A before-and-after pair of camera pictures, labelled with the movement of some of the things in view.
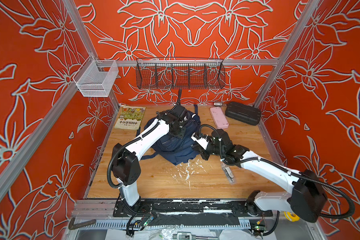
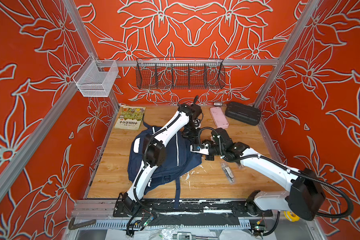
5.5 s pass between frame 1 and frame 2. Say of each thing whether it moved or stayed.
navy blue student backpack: moved
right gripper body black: stayed
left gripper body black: moved
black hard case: stayed
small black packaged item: stayed
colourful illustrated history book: stayed
